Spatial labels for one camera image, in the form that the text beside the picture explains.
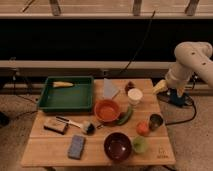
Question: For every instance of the dark maroon bowl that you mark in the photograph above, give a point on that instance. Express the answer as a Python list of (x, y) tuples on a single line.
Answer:
[(117, 147)]

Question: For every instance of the orange red bowl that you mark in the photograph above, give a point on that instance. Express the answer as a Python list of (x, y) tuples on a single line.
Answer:
[(107, 110)]

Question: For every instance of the white plastic cup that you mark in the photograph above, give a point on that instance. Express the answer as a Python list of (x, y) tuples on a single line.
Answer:
[(134, 96)]

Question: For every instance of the blue sponge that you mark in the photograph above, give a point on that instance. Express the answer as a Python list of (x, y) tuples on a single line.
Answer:
[(76, 147)]

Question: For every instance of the metal cup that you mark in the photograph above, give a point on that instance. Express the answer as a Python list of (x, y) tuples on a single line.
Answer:
[(155, 122)]

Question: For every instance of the red tomato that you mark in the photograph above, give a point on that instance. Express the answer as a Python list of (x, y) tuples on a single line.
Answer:
[(142, 128)]

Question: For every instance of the blue black floor device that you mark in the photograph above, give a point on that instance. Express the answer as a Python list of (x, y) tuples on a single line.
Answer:
[(172, 97)]

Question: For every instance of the green small cup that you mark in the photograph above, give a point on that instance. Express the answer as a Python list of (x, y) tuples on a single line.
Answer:
[(139, 144)]

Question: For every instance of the yellow corn cob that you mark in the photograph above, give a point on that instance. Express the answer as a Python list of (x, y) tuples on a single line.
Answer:
[(58, 84)]

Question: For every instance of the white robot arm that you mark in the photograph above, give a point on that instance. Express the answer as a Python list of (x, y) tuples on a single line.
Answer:
[(191, 57)]

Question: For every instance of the green cucumber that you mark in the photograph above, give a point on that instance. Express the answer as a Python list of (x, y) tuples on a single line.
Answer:
[(125, 116)]

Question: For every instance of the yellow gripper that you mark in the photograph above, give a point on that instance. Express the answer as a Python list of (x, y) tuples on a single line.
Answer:
[(161, 86)]

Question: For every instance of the green plastic tray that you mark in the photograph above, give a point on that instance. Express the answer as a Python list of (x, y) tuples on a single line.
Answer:
[(78, 98)]

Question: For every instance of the dark red small object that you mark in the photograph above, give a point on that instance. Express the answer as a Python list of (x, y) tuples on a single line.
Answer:
[(129, 85)]

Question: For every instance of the brown wooden block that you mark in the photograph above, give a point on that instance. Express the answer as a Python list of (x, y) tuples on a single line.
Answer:
[(54, 125)]

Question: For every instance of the wooden table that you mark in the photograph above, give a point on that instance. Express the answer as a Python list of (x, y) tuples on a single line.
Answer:
[(49, 149)]

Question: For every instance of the light blue towel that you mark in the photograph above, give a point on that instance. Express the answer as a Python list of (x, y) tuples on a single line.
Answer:
[(109, 89)]

